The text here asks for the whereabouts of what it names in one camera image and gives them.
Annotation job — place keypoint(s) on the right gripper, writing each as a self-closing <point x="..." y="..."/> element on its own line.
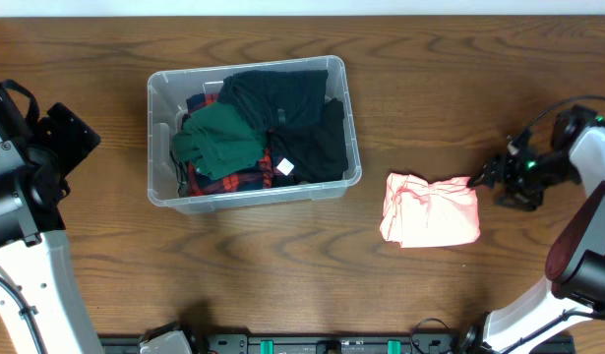
<point x="521" y="201"/>

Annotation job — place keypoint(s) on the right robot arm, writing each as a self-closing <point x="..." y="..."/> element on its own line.
<point x="572" y="289"/>

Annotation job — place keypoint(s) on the dark navy garment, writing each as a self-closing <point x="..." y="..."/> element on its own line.
<point x="270" y="100"/>

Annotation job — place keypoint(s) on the pink garment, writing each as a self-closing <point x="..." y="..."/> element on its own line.
<point x="419" y="214"/>

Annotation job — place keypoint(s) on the white garment tag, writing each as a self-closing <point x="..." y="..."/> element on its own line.
<point x="285" y="167"/>

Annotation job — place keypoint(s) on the red navy plaid shirt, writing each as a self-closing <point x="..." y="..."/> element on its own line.
<point x="256" y="177"/>

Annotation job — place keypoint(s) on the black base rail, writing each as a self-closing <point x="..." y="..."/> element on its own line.
<point x="180" y="338"/>

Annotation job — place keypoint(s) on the black garment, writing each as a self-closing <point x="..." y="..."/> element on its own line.
<point x="318" y="151"/>

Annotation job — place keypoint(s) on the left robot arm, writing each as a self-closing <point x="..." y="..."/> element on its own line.
<point x="40" y="302"/>

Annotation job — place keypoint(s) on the clear plastic storage container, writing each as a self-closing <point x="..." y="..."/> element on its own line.
<point x="167" y="94"/>

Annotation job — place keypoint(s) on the dark green garment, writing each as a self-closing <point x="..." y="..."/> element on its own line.
<point x="218" y="141"/>

